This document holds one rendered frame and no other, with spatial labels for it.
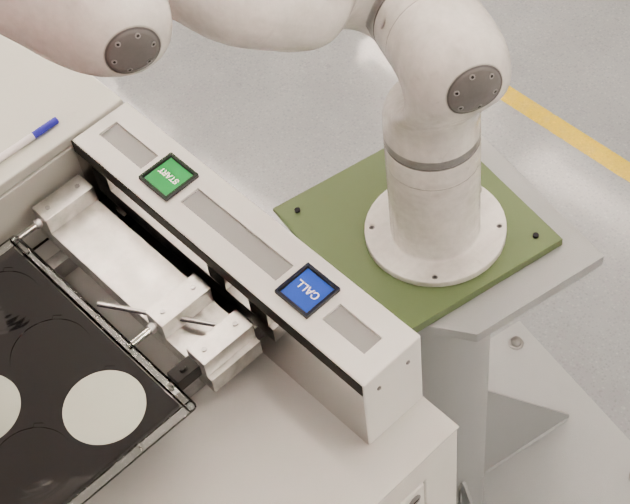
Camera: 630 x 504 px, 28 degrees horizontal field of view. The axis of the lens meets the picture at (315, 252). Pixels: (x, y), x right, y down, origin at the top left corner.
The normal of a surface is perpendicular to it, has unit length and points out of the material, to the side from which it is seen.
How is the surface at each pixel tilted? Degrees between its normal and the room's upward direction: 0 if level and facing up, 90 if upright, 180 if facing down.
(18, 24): 79
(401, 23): 47
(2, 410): 0
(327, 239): 3
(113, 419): 0
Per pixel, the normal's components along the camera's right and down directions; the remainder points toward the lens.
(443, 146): 0.15, 0.82
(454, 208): 0.39, 0.69
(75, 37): -0.28, 0.56
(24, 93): -0.09, -0.59
